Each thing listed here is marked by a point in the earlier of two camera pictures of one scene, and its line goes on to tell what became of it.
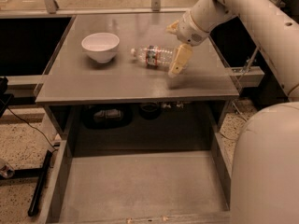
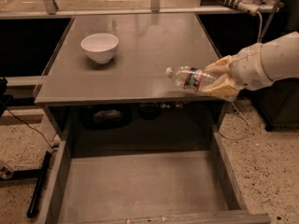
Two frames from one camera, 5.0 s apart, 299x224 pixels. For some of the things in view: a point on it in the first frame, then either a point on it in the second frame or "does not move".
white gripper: [188, 29] -> [248, 66]
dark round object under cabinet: [149, 111] does not move
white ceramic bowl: [101, 47] does not move
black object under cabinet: [106, 117] does not move
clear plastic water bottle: [153, 55] -> [189, 77]
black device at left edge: [5, 98] does not move
